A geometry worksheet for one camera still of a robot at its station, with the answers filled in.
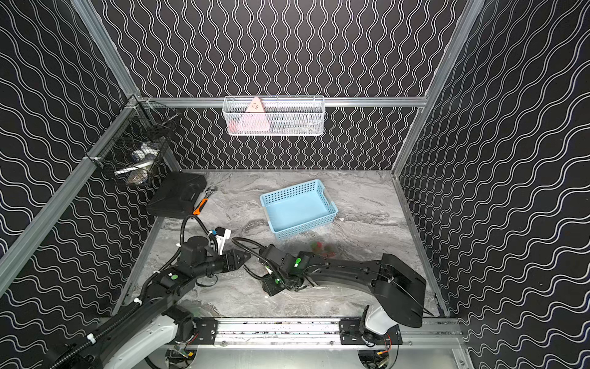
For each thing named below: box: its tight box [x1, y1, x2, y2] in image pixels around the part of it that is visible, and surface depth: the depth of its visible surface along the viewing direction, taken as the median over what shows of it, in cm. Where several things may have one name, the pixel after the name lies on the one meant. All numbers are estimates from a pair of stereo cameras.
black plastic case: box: [146, 171, 207, 219], surface depth 107 cm
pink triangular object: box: [236, 96, 271, 132], surface depth 92 cm
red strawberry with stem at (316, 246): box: [310, 240, 322, 253], surface depth 94 cm
